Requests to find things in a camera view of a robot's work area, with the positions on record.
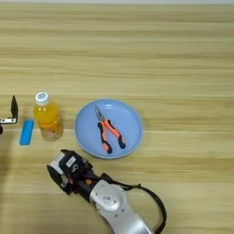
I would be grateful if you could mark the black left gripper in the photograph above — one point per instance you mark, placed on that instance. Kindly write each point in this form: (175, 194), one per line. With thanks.
(7, 120)

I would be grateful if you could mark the round light blue plate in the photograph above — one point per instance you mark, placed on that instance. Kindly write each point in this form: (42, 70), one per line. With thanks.
(128, 122)

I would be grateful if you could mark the right gripper labelled black box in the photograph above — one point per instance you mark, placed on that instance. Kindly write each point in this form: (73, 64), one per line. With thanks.
(73, 164)

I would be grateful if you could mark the orange juice bottle white cap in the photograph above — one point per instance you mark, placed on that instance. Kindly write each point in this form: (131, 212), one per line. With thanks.
(48, 122)

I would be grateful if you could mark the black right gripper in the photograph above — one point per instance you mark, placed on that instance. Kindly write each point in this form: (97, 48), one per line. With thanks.
(82, 184)

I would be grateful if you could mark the orange black needle-nose pliers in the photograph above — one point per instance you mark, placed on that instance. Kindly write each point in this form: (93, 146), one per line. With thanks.
(105, 124)

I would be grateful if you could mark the blue rectangular block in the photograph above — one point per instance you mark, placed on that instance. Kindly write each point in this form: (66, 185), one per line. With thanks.
(26, 132)

